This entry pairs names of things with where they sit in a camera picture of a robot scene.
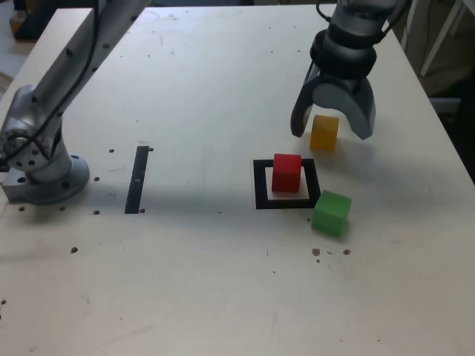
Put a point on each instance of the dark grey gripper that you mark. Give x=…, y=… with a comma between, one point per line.
x=343, y=81

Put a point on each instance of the yellow cube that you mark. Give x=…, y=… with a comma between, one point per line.
x=323, y=133

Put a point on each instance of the red cube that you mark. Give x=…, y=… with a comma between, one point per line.
x=285, y=174

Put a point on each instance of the green cube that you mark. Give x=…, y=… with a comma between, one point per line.
x=330, y=215

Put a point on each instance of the black tape square outline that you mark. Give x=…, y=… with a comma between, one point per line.
x=259, y=185

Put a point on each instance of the black tape strip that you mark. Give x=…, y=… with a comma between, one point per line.
x=136, y=181

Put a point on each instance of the white metal frame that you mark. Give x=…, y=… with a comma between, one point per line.
x=442, y=37

